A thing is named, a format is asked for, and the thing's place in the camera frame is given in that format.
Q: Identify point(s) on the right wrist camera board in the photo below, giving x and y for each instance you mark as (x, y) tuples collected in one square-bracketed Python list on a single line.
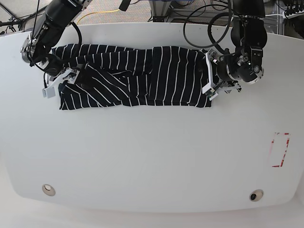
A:
[(49, 92)]

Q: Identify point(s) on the right table cable grommet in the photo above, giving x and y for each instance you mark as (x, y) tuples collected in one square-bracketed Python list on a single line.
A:
[(256, 195)]

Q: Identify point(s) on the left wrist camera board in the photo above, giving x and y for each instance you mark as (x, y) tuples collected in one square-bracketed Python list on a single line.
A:
[(211, 94)]

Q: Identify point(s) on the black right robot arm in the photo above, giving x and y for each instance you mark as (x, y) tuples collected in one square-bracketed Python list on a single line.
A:
[(46, 34)]

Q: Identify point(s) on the table cable grommet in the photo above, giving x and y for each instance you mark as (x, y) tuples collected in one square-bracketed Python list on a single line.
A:
[(48, 190), (256, 195)]

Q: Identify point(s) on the black tripod legs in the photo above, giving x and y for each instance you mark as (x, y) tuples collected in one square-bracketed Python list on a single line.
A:
[(17, 23)]

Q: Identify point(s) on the left table cable grommet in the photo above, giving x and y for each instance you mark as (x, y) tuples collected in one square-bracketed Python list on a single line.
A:
[(48, 190)]

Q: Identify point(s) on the aluminium frame stand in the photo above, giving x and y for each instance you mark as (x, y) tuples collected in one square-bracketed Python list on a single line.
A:
[(159, 10)]

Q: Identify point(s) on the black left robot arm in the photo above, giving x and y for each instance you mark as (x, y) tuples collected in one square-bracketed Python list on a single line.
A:
[(249, 36)]

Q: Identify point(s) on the white power strip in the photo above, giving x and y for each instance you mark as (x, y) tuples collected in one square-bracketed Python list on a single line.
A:
[(293, 12)]

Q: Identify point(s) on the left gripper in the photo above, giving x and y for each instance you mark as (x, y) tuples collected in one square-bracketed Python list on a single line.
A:
[(245, 64)]

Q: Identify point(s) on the black white striped T-shirt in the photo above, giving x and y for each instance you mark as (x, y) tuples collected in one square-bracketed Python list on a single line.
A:
[(161, 76)]

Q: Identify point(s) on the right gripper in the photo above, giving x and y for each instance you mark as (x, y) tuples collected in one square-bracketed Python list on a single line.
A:
[(38, 54)]

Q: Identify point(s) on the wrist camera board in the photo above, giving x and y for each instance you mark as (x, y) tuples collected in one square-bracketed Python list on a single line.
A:
[(211, 94), (49, 92)]

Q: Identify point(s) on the red tape rectangle marking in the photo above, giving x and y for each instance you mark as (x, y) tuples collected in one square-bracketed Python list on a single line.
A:
[(278, 149)]

